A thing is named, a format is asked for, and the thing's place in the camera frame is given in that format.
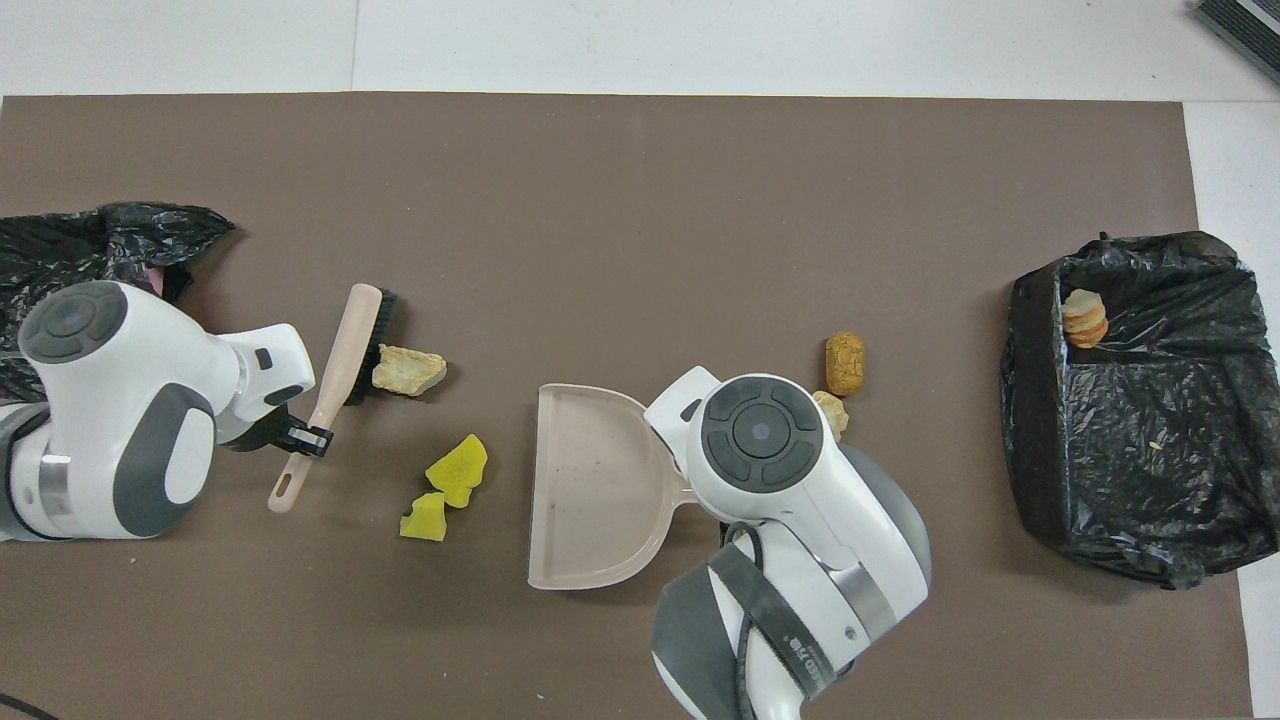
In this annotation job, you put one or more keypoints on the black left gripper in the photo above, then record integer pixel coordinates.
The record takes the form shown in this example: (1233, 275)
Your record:
(265, 432)

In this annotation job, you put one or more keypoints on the beige hand brush black bristles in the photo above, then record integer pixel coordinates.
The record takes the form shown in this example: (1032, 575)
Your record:
(340, 370)

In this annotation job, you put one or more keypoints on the tan bread slice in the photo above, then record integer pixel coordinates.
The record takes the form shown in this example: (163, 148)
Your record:
(408, 370)

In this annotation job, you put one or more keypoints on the small yellow sponge piece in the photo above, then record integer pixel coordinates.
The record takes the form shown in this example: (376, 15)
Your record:
(424, 518)

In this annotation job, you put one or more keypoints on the large yellow sponge piece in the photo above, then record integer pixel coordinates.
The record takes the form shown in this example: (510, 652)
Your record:
(458, 468)

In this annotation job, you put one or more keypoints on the beige plastic dustpan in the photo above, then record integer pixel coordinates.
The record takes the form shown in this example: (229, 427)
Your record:
(590, 490)

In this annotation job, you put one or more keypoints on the brown fried croquette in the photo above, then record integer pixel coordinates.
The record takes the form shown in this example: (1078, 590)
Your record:
(845, 363)

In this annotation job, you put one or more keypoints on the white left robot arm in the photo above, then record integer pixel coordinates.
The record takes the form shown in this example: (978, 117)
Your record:
(130, 400)

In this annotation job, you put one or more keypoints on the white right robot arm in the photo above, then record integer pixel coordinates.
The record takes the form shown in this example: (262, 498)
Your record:
(800, 520)

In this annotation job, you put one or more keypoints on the pink bin with black bag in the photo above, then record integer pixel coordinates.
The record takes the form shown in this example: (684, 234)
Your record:
(80, 245)

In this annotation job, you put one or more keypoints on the brown table mat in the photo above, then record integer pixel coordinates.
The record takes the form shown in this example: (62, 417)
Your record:
(600, 200)

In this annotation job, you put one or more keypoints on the round tan bread bun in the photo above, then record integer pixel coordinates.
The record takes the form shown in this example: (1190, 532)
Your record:
(1085, 318)

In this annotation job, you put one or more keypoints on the dark ribbed floor mat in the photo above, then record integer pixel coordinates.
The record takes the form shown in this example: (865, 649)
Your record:
(1245, 30)

